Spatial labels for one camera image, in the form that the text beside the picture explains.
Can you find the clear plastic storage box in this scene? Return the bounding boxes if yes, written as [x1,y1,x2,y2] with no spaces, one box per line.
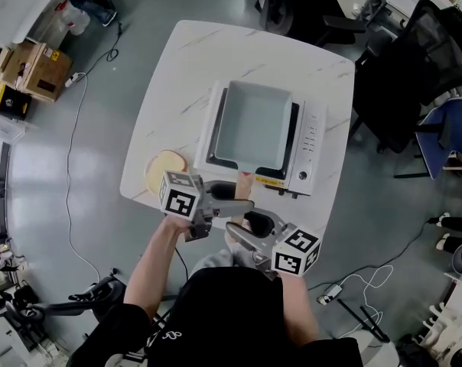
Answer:
[0,112,28,145]

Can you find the black tripod legs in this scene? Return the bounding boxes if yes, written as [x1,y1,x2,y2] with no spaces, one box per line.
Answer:
[337,297,392,344]

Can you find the grey square pan wooden handle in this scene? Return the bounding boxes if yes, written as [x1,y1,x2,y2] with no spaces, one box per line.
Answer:
[214,80,294,225]

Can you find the white power strip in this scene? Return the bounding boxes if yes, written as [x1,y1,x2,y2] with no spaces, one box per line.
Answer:
[316,283,343,306]

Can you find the black mesh office chair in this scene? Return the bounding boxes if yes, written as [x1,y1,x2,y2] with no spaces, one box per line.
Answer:
[348,0,462,156]

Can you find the brown cardboard box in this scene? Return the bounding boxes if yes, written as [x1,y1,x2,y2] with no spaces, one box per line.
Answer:
[0,41,74,103]

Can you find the thin black floor cable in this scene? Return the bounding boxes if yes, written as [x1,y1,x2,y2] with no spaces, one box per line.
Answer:
[86,20,125,76]

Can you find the person's grey shorts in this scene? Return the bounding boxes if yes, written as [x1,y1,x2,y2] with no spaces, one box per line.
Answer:
[190,239,266,281]

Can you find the blue chair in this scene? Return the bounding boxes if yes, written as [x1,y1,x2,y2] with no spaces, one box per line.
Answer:
[393,96,462,181]

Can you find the bread slice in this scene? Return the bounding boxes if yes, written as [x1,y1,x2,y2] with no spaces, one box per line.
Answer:
[155,149,189,174]

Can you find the person's left forearm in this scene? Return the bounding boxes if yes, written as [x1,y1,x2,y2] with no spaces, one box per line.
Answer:
[122,214,192,323]

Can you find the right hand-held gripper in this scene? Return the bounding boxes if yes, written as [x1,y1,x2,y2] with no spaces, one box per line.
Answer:
[226,211,322,281]

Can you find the long white floor cable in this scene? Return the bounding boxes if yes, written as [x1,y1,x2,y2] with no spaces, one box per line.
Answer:
[63,70,122,282]

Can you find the black swivel chair base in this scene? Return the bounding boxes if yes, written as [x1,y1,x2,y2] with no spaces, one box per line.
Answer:
[5,275,128,323]

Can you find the cream round plate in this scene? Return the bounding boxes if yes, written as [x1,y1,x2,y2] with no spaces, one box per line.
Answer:
[144,151,190,197]

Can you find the yellow and black box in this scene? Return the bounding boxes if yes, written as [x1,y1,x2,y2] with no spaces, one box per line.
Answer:
[0,81,33,122]

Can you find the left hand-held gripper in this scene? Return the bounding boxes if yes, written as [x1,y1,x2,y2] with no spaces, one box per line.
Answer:
[158,170,255,243]

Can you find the person's black shirt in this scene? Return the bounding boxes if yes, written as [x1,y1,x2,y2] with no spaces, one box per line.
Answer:
[65,265,366,367]

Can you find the long black floor cable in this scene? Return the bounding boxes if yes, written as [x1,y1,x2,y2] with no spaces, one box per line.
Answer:
[307,216,441,294]

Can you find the clear plastic jug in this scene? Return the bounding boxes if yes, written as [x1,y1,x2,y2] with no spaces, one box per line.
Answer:
[56,2,92,37]

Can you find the person's right forearm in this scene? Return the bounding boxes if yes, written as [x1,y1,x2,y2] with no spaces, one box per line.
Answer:
[279,272,320,346]

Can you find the looped white cable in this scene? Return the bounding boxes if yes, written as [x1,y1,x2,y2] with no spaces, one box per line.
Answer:
[340,264,395,340]

